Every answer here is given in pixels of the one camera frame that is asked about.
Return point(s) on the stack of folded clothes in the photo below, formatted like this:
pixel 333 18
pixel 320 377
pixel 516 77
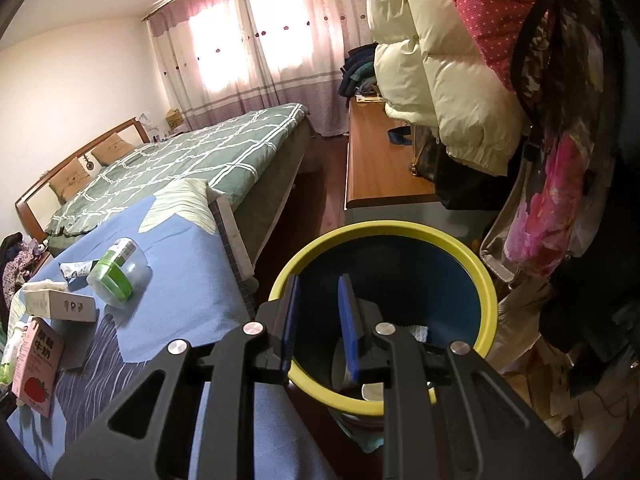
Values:
pixel 357 70

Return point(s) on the yellow-rimmed blue trash bin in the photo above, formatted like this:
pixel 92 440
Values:
pixel 400 270

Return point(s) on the white squeezed tube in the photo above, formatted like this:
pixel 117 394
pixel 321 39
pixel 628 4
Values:
pixel 75 270

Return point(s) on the white crumpled tissue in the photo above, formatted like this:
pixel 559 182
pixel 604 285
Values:
pixel 45 286
pixel 417 334

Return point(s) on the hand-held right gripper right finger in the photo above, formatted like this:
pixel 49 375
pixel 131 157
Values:
pixel 347 325

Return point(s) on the wooden low cabinet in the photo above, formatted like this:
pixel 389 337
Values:
pixel 380 170

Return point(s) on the pink milk carton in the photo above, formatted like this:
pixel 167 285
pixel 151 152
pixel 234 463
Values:
pixel 37 365

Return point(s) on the cream down jacket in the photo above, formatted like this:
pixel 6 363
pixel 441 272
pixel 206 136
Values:
pixel 450 85

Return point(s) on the black coat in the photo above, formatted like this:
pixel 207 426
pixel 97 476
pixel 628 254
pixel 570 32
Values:
pixel 610 210

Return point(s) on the brown patterned handbag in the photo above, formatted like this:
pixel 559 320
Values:
pixel 425 155

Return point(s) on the blue star-print blanket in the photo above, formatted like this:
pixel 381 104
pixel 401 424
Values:
pixel 175 270

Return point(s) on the pink and white curtain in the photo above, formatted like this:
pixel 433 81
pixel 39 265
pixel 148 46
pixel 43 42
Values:
pixel 300 35

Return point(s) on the crumpled brown paper bag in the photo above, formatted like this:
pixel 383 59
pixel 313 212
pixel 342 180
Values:
pixel 540 370

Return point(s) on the red dotted padded jacket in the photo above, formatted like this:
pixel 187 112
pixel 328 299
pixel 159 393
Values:
pixel 490 20

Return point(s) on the brown pillow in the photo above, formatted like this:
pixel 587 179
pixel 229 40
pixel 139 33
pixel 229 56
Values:
pixel 72 177
pixel 112 149

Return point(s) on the bed with green checked quilt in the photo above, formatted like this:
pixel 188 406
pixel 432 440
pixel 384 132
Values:
pixel 200 150

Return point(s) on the small green bottle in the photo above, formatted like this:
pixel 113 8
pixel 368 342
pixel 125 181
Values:
pixel 7 360

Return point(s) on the green-labelled clear plastic jar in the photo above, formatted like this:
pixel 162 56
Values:
pixel 117 275

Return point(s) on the pink floral bag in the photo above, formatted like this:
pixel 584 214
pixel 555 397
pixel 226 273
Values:
pixel 540 210

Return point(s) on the leopard print scarf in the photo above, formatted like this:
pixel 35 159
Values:
pixel 535 60

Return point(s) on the wooden bed headboard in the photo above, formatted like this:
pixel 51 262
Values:
pixel 30 200

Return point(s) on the black bag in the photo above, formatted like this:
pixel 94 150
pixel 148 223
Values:
pixel 465 190

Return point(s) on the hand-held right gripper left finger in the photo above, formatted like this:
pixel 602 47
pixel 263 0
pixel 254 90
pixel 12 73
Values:
pixel 292 320

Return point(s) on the white cardboard box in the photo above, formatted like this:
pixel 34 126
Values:
pixel 60 306

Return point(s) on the pile of dark floral clothes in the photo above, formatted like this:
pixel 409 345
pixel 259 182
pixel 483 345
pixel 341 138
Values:
pixel 20 260

